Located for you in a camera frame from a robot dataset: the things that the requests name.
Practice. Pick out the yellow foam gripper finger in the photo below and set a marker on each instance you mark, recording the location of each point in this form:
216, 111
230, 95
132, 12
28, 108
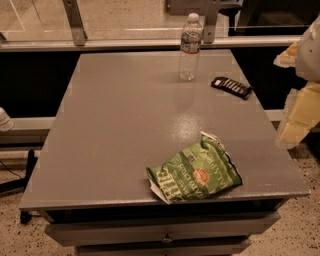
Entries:
301, 113
287, 58

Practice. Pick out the black rxbar chocolate bar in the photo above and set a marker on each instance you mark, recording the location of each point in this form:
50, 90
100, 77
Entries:
231, 86

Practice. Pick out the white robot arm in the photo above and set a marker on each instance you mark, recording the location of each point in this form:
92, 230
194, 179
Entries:
308, 54

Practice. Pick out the clear plastic water bottle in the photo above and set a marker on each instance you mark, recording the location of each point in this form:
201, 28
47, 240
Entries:
191, 38

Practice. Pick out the green chips bag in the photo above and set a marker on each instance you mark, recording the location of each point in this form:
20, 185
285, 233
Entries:
197, 172

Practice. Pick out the grey table drawer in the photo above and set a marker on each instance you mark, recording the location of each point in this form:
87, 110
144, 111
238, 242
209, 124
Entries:
161, 229

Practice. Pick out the grey metal railing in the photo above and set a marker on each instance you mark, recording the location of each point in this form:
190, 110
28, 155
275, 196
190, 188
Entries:
87, 25

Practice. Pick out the white object at left edge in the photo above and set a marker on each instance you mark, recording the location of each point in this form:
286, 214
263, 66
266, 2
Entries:
6, 123

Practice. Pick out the black stand base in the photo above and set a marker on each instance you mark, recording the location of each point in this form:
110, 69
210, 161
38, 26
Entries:
25, 216

